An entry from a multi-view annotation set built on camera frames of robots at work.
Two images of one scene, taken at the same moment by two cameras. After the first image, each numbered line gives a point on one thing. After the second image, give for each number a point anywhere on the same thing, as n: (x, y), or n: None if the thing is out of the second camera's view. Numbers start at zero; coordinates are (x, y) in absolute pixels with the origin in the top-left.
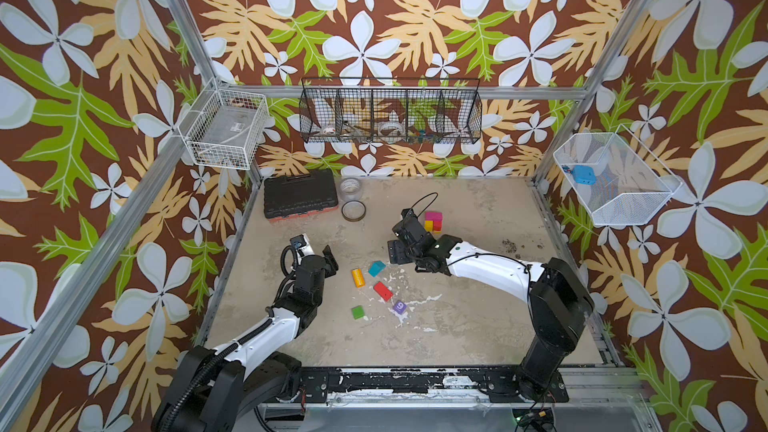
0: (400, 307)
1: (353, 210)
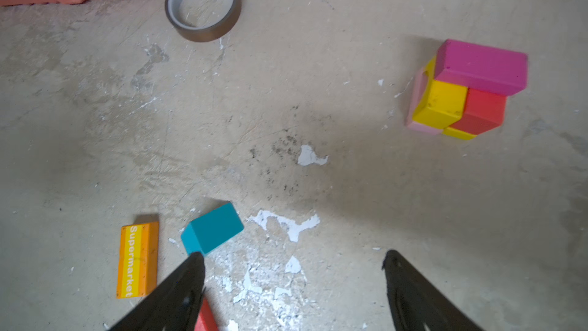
0: None
1: (202, 4)
